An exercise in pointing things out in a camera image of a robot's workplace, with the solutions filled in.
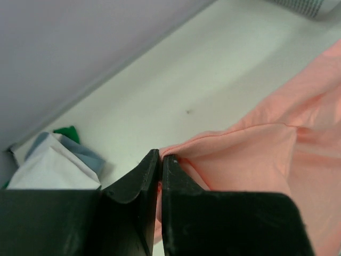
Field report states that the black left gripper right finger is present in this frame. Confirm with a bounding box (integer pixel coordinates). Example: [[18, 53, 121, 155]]
[[161, 155, 314, 255]]

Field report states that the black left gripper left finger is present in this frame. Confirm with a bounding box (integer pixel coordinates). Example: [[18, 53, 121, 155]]
[[1, 149, 159, 255]]

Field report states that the grey-blue t shirt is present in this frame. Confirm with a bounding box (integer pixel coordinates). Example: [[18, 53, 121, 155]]
[[25, 132, 105, 175]]

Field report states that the white t shirt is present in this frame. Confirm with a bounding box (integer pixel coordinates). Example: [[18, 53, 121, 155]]
[[7, 137, 101, 190]]

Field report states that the green t shirt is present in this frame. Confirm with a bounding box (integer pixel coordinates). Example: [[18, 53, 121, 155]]
[[0, 125, 80, 189]]

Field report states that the pink t shirt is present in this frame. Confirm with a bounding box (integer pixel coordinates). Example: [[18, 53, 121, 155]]
[[160, 43, 340, 255]]

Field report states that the white laundry basket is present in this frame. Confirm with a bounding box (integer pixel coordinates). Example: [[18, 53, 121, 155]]
[[272, 0, 340, 19]]

